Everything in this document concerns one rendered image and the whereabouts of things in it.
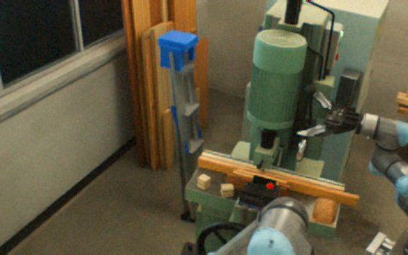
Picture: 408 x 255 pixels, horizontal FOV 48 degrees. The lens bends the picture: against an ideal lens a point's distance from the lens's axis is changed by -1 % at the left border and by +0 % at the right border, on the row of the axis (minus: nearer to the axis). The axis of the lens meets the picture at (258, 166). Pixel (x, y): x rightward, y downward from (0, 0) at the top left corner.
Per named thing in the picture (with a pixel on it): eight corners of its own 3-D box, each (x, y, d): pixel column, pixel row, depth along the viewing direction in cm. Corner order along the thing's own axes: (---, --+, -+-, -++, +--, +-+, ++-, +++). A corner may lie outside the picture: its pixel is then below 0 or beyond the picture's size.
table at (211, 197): (173, 214, 173) (173, 202, 169) (203, 170, 197) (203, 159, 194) (329, 257, 163) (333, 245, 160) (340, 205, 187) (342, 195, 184)
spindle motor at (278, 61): (241, 124, 163) (249, 41, 145) (254, 103, 177) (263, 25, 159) (288, 135, 160) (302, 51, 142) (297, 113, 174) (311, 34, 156)
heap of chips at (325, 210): (310, 220, 169) (311, 212, 167) (316, 197, 181) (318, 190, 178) (334, 226, 168) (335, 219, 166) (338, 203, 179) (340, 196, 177)
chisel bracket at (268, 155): (252, 168, 177) (254, 150, 172) (261, 150, 188) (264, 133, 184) (270, 173, 176) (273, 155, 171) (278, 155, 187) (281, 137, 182)
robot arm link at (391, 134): (404, 153, 144) (412, 130, 139) (370, 145, 146) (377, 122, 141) (404, 141, 150) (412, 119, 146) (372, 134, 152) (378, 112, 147)
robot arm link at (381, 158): (380, 184, 148) (389, 157, 141) (363, 165, 156) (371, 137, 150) (400, 181, 150) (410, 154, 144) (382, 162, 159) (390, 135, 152)
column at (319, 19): (245, 170, 208) (263, 12, 166) (258, 145, 225) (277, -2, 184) (293, 181, 204) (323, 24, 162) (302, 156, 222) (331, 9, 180)
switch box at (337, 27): (317, 67, 181) (324, 27, 172) (320, 58, 189) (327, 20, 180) (332, 70, 180) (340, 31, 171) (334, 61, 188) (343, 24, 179)
